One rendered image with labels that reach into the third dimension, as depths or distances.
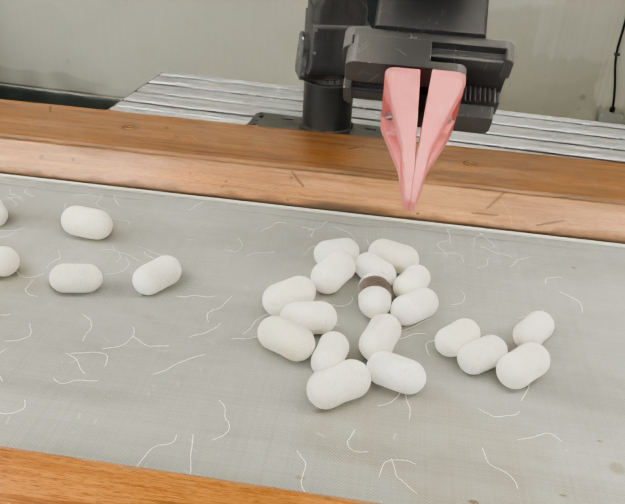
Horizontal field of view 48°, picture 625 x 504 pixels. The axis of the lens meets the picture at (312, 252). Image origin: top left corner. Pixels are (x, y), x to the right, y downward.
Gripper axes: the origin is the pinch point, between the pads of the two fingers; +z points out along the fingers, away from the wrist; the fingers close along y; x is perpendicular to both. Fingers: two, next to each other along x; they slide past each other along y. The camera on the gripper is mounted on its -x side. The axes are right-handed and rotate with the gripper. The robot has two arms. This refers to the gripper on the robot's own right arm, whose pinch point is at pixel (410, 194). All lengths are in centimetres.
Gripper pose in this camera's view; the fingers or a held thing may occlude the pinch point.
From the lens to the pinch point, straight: 42.6
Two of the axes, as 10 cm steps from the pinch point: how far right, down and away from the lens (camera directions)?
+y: 9.9, 1.2, -0.9
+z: -1.4, 9.3, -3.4
